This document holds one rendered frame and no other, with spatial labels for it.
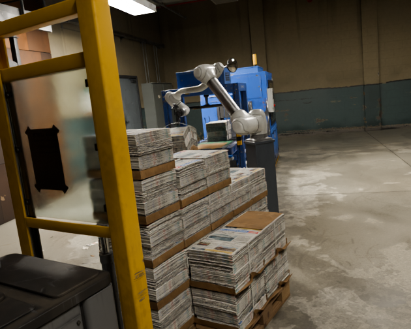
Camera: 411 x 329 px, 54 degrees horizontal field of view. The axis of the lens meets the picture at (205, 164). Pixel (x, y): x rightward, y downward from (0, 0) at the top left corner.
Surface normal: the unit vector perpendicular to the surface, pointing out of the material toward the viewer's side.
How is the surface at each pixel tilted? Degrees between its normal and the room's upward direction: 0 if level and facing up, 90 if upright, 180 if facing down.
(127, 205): 90
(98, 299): 90
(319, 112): 90
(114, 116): 90
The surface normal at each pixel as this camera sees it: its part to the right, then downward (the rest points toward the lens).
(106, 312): 0.84, 0.00
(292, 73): -0.24, 0.18
